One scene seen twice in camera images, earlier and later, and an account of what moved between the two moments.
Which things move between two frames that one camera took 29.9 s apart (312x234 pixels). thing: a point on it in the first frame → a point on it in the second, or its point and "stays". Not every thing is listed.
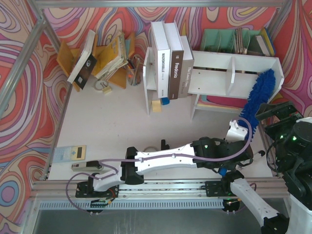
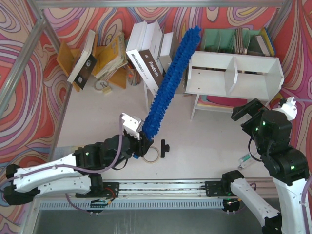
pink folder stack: x=227 y=102 stays
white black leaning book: x=86 y=63 stays
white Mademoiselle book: x=164 y=54 → x=136 y=41
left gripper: x=245 y=151 → x=142 y=145
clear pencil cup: x=134 y=73 stays
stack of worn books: x=114 y=58 stays
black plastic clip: x=163 y=146 stays
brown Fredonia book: x=176 y=60 → x=152 y=56
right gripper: x=278 y=113 → x=249 y=117
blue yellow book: x=269 y=41 stays
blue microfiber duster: x=265 y=87 → x=168 y=83
